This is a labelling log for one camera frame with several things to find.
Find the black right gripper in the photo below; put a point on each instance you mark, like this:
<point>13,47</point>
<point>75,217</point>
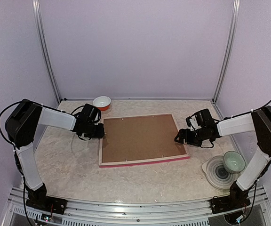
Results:
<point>188,139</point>

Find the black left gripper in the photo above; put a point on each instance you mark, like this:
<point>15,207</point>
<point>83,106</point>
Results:
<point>100,133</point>

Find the pink wooden picture frame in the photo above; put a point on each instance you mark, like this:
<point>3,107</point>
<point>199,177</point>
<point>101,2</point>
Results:
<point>145,163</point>

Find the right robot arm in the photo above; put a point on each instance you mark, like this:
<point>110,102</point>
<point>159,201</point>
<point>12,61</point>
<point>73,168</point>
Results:
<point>255,123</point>

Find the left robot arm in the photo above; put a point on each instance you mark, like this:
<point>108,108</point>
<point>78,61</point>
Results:
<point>21,127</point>

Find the orange white bowl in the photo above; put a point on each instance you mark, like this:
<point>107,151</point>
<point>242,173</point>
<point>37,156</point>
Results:
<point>102,103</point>

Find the white swirl plate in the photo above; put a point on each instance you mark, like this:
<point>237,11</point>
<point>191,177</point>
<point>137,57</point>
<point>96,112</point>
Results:
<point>217,175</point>

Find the green ceramic bowl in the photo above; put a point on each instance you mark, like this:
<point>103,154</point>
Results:
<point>233,162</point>

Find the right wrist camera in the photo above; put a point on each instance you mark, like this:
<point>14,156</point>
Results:
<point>191,122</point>

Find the aluminium front rail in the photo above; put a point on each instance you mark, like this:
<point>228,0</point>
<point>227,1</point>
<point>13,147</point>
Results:
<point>90,213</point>

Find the left aluminium corner post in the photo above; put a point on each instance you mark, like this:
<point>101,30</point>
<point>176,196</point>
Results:
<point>44,49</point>

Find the aluminium corner post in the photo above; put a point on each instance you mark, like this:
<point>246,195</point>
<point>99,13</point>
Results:
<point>44,49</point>
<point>228,50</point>

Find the right aluminium corner post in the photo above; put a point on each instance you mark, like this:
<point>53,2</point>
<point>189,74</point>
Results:
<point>228,50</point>

